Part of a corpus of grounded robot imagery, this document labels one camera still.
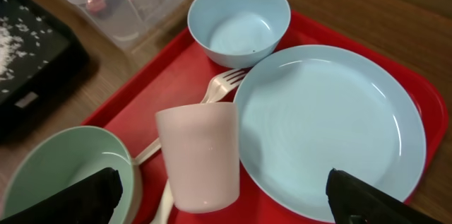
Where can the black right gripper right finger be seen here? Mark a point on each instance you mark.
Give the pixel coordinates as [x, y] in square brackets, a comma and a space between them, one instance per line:
[353, 201]

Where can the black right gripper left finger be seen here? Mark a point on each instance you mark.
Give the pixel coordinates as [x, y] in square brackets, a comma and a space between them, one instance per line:
[91, 200]

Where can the green bowl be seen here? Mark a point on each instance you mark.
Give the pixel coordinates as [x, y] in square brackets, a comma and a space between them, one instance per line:
[68, 157]

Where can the black food waste bin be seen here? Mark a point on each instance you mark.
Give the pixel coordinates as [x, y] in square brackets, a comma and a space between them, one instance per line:
[61, 58]

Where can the clear plastic waste bin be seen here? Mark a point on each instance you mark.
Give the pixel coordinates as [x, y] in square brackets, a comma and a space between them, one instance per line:
[141, 1]

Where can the white plastic spoon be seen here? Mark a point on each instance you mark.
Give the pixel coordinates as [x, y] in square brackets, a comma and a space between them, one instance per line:
[165, 206]

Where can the light blue plate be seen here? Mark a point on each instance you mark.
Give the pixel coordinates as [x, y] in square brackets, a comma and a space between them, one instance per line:
[309, 109]

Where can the pink plastic cup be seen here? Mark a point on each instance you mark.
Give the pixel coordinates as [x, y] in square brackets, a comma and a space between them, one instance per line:
[200, 148]

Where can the red plastic tray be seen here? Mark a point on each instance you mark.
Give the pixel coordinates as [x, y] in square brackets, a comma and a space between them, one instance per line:
[179, 75]

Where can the white rice grains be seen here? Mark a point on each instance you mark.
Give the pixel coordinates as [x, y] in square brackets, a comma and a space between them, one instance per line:
[22, 34]

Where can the white plastic fork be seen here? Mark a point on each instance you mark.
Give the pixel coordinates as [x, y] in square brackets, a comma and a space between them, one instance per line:
[218, 88]

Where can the light blue bowl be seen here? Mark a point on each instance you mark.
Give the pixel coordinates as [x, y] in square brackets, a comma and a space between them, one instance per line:
[238, 33]

